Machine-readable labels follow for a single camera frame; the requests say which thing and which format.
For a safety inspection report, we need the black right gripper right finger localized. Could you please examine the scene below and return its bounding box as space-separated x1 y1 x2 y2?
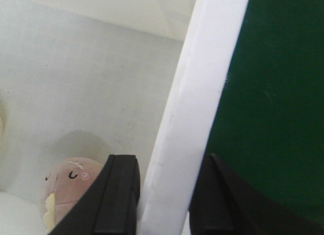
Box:
189 153 323 234

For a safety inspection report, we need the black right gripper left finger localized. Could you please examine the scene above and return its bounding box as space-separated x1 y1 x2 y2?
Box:
51 154 140 235

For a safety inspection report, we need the pink round plush toy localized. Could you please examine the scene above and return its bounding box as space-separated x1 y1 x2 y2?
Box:
39 158 103 233

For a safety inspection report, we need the white plastic tote box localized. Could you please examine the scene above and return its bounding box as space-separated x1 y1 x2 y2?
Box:
1 0 249 234

